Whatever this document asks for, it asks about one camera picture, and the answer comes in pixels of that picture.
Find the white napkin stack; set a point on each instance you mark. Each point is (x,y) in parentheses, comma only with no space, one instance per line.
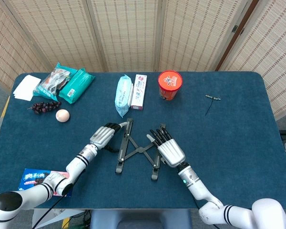
(26,87)

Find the beige egg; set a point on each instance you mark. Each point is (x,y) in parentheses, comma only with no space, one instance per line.
(62,115)

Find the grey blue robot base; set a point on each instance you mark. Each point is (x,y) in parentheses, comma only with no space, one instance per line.
(140,219)

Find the red instant noodle cup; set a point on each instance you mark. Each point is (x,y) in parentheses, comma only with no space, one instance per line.
(169,82)

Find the teal snack bag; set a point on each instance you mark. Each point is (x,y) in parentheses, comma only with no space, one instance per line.
(52,82)

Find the brown wooden post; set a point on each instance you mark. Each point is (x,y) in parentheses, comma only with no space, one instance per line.
(227,52)

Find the black folding laptop stand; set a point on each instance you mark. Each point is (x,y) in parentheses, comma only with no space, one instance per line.
(140,150)

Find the metal screen hinge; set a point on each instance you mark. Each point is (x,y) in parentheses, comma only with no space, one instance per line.
(234,28)
(242,32)

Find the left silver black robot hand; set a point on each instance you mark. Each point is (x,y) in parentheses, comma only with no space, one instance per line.
(101,136)

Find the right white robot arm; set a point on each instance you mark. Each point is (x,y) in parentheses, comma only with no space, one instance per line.
(195,183)

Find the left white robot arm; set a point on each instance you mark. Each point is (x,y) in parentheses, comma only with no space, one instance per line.
(74,167)

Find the blue pink cookie box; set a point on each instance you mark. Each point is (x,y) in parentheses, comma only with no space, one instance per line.
(31,177)

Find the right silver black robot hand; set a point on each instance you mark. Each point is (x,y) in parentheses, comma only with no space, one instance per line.
(171,152)

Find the dark red grape bunch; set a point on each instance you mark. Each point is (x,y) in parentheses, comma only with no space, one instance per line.
(45,107)

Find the green tissue pack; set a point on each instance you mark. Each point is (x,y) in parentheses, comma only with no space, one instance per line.
(76,86)

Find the white pink toothpaste box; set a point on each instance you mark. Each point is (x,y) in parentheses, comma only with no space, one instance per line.
(138,93)

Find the white paper sheet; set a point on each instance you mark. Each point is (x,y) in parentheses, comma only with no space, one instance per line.
(57,215)

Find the woven bamboo folding screen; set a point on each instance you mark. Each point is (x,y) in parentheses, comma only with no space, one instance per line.
(121,31)
(274,59)

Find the light blue wet wipes pack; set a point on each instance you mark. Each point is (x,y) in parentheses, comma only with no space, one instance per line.
(122,95)

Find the blue felt table cover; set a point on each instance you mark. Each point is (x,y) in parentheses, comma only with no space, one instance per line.
(228,155)

